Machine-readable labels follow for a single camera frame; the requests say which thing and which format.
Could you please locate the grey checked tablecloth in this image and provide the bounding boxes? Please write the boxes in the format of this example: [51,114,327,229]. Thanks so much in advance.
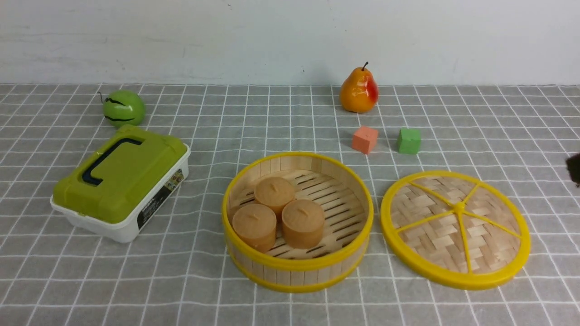
[0,84,579,326]

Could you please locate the woven bamboo lid yellow rim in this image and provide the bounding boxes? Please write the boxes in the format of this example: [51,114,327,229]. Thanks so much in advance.
[380,171,531,290]

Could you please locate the orange yellow pear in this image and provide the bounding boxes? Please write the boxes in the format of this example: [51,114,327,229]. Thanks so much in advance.
[339,62,379,114]

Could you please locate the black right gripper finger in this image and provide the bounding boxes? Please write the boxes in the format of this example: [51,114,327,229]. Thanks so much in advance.
[566,153,580,187]

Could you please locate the brown bun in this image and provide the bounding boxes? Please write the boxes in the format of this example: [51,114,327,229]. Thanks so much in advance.
[254,177,295,219]
[232,203,277,253]
[281,199,325,249]

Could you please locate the orange cube block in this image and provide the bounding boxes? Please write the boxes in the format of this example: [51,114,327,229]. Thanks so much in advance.
[351,125,378,155]

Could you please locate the green cube block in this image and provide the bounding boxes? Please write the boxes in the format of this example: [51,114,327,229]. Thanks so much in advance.
[397,128,422,155]

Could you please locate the brown bun back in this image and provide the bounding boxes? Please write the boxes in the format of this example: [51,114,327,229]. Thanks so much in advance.
[254,177,295,219]

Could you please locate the brown bun front right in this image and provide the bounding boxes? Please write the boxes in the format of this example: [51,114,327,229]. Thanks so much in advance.
[281,199,325,249]

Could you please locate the brown bun front left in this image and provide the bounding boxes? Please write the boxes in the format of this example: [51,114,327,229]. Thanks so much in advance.
[232,203,277,253]

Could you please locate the green apple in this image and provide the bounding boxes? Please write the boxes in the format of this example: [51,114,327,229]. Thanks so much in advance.
[98,89,146,128]

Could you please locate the green lidded white storage box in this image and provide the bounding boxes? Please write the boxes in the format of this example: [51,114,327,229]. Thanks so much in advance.
[50,125,191,243]

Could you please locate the bamboo steamer basket yellow rims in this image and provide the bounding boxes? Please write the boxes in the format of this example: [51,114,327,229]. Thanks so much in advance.
[222,152,374,292]

